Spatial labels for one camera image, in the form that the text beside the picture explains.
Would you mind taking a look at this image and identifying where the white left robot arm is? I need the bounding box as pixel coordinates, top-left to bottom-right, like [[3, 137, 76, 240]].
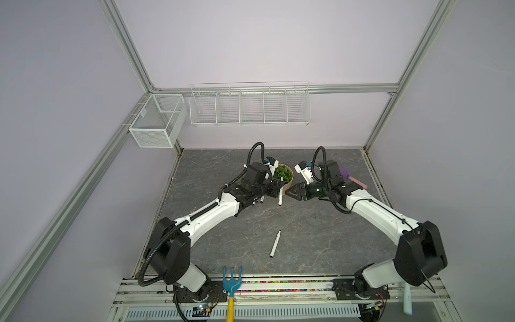
[[138, 142, 284, 296]]

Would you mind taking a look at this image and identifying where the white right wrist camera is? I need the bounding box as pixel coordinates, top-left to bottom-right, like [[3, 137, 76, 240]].
[[295, 160, 315, 185]]

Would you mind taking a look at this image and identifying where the beige pot with green plant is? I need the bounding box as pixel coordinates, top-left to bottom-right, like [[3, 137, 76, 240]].
[[274, 164, 294, 195]]

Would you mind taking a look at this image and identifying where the purple trowel pink handle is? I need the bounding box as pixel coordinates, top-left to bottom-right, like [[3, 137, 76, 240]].
[[339, 167, 367, 190]]

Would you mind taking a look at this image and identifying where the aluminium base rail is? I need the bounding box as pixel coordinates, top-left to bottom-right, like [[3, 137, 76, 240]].
[[107, 275, 461, 321]]

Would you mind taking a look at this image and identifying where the light blue trowel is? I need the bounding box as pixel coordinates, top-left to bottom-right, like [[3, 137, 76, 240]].
[[403, 283, 413, 316]]

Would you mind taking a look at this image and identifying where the blue rake yellow handle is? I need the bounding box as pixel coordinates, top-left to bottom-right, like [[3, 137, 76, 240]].
[[222, 266, 243, 322]]

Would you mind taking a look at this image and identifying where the white mesh box basket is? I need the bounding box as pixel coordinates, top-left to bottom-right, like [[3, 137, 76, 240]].
[[130, 94, 187, 148]]

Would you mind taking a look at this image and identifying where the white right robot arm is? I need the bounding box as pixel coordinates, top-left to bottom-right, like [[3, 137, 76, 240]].
[[286, 146, 448, 299]]

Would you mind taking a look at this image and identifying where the white wire wall shelf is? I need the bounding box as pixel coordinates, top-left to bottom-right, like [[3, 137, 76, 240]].
[[190, 82, 311, 126]]

